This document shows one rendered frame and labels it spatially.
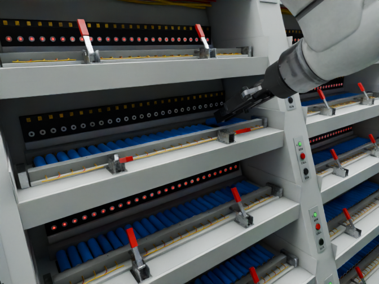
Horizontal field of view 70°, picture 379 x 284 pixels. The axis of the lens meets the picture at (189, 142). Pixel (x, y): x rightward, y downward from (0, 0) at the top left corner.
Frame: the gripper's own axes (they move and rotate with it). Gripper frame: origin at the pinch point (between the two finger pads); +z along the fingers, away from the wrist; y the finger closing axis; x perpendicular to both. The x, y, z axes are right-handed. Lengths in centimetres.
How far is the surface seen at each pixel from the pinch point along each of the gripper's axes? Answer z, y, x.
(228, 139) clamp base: -3.7, 6.3, 7.1
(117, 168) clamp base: -1.1, 31.8, 6.7
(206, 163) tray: -2.5, 13.3, 10.7
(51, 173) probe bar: 1.2, 42.3, 4.2
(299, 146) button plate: -3.8, -16.8, 14.0
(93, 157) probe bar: 0.5, 35.0, 3.3
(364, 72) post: 0, -83, -6
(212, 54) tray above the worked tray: -6.6, 4.5, -12.6
